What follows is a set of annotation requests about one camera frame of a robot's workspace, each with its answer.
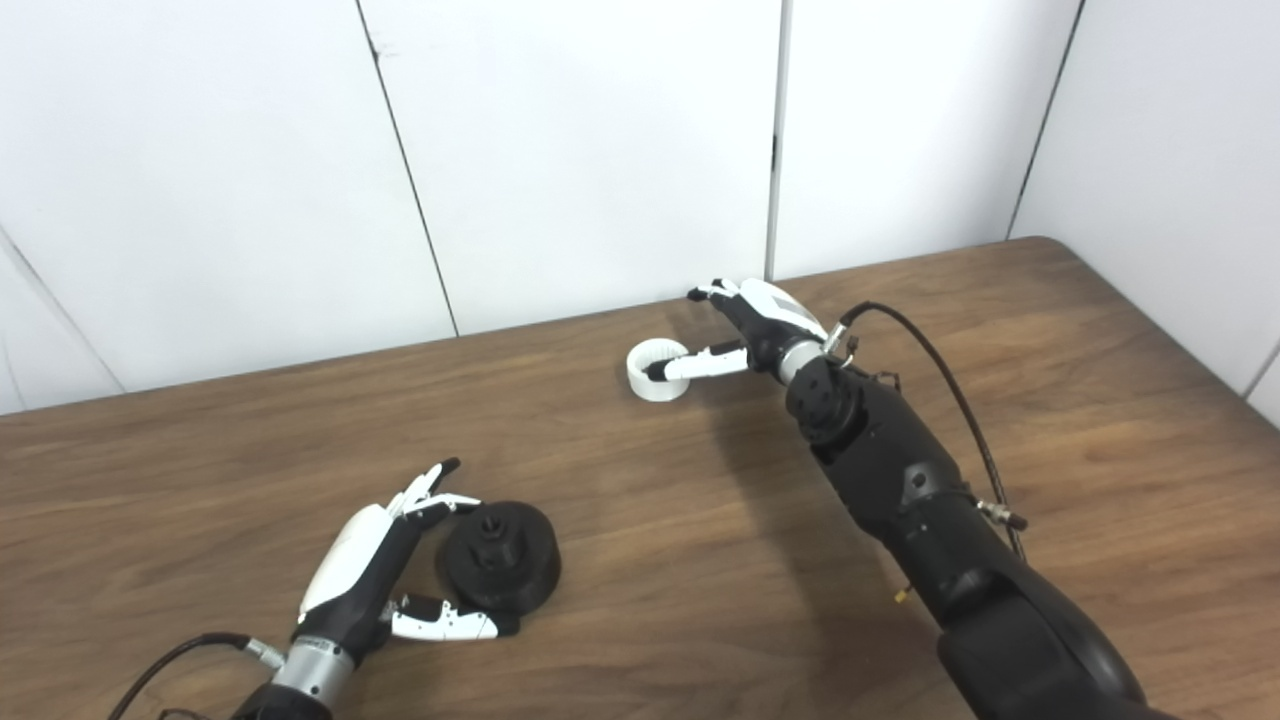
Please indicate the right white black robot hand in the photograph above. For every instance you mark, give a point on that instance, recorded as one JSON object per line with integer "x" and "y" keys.
{"x": 775, "y": 325}

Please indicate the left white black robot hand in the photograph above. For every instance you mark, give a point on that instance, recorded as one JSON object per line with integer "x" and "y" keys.
{"x": 350, "y": 570}

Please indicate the round black plastic part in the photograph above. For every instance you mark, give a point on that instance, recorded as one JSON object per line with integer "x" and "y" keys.
{"x": 525, "y": 570}

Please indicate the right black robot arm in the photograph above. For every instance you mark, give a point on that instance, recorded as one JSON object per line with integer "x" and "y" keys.
{"x": 930, "y": 510}

